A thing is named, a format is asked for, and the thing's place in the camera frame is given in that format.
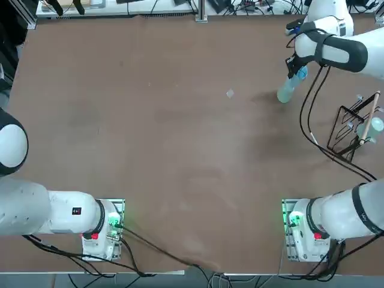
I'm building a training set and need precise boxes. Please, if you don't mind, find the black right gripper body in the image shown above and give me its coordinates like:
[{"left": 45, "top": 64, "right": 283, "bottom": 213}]
[{"left": 284, "top": 55, "right": 303, "bottom": 79}]

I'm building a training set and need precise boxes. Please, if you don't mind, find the green plastic cup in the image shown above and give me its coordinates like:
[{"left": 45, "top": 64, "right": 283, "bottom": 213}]
[{"left": 276, "top": 78, "right": 297, "bottom": 104}]

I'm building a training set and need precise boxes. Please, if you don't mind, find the pale green cup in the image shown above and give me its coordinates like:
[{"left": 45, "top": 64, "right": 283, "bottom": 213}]
[{"left": 356, "top": 116, "right": 384, "bottom": 144}]

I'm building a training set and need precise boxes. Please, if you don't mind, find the wooden rack rod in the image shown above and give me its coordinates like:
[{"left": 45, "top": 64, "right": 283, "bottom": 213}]
[{"left": 359, "top": 92, "right": 381, "bottom": 145}]

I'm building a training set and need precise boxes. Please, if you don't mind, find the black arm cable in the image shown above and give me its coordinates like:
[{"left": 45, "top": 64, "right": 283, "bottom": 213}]
[{"left": 299, "top": 64, "right": 377, "bottom": 182}]

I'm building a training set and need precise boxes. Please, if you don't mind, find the black wire cup rack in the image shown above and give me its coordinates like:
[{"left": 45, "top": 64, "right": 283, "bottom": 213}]
[{"left": 326, "top": 92, "right": 384, "bottom": 164}]

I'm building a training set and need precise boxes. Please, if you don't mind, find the aluminium frame post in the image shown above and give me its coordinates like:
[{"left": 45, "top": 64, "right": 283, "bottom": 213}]
[{"left": 195, "top": 0, "right": 209, "bottom": 23}]

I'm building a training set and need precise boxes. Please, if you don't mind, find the black base cable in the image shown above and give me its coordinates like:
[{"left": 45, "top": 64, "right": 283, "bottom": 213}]
[{"left": 119, "top": 224, "right": 226, "bottom": 288}]

